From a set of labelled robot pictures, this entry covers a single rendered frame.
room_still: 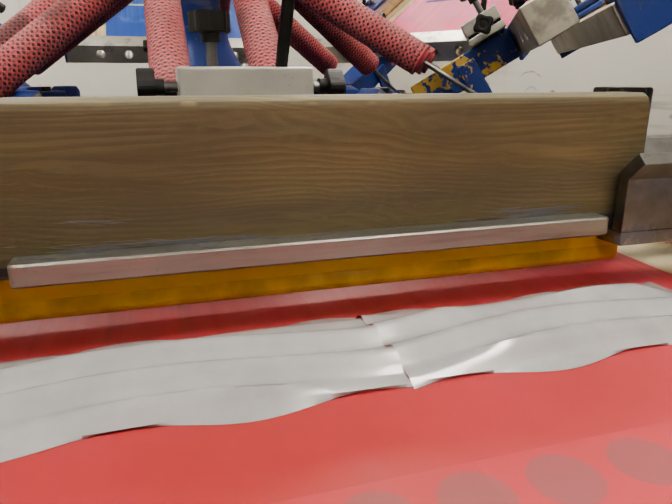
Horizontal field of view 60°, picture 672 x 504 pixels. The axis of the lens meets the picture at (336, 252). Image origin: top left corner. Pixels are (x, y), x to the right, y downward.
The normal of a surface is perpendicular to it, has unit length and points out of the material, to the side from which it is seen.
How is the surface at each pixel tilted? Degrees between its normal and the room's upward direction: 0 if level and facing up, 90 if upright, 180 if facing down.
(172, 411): 37
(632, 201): 90
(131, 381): 33
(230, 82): 90
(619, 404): 0
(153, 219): 90
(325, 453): 0
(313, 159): 90
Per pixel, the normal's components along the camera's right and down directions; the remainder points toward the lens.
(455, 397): 0.00, -0.96
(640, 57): -0.96, 0.08
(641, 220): 0.29, 0.28
